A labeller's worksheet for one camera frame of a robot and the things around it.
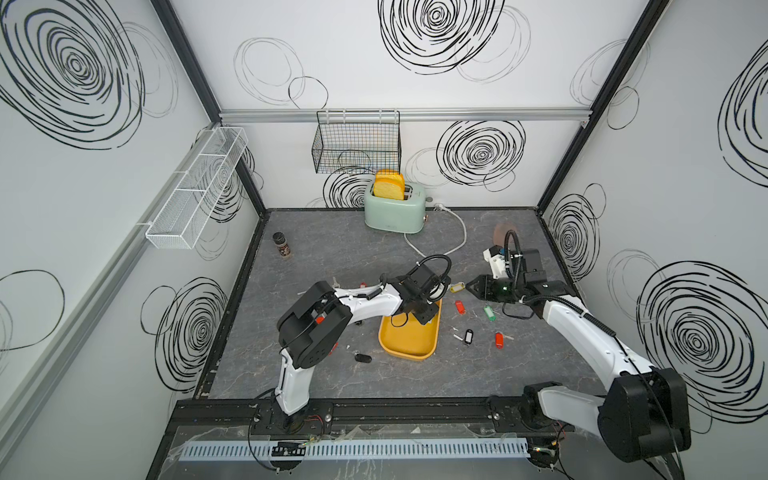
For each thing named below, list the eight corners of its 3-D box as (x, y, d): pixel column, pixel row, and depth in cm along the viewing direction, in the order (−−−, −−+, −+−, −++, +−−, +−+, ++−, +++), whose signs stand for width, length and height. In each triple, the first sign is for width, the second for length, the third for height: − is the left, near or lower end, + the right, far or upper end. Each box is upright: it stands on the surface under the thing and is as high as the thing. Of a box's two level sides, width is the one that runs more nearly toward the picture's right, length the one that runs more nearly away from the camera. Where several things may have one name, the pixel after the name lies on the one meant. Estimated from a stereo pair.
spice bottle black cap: (279, 258, 107) (271, 240, 99) (282, 249, 110) (274, 231, 102) (290, 258, 107) (282, 240, 99) (292, 249, 110) (285, 231, 102)
